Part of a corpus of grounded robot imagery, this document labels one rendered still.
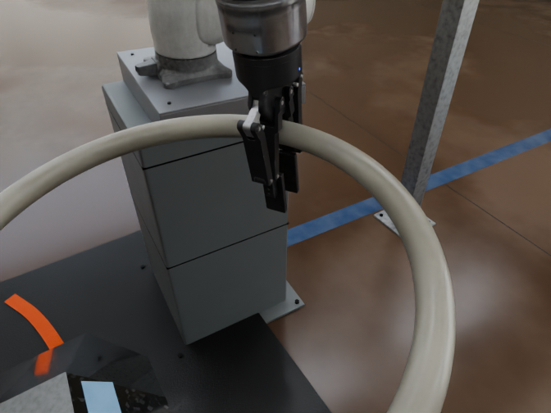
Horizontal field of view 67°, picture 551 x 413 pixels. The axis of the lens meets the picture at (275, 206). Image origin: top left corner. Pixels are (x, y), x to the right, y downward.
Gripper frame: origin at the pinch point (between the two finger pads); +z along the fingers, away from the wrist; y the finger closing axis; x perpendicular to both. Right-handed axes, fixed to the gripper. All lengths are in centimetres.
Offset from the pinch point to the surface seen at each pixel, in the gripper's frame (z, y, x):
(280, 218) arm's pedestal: 55, -39, -23
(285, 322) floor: 98, -27, -20
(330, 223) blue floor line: 105, -85, -24
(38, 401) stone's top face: 2.1, 36.3, -10.5
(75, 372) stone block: 4.2, 32.1, -10.6
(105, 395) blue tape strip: 5.5, 32.5, -6.6
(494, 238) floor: 111, -107, 45
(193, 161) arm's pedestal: 23.5, -22.5, -36.3
